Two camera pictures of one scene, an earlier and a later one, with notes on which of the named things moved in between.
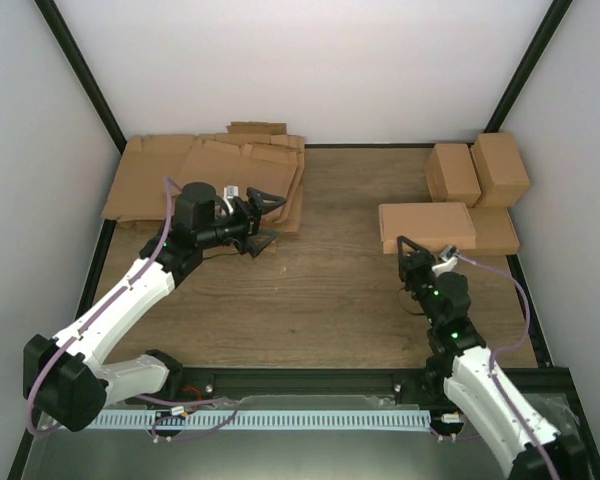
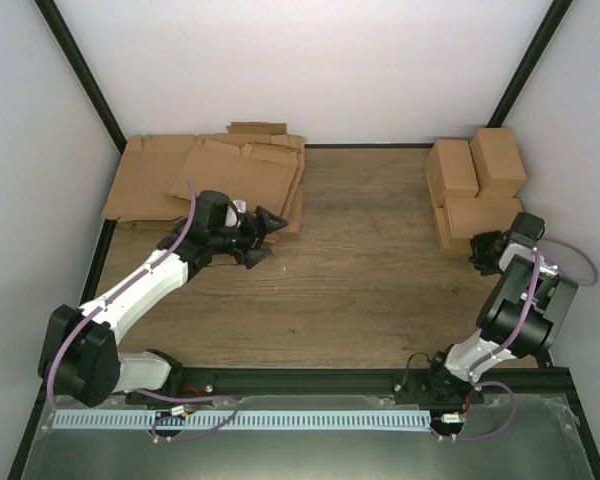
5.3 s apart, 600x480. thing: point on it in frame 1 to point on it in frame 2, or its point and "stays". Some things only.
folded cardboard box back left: (451, 175) stays
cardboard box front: (495, 233) to (455, 220)
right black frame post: (530, 64) stays
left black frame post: (64, 39) stays
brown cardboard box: (434, 225) to (469, 215)
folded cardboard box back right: (502, 170) stays
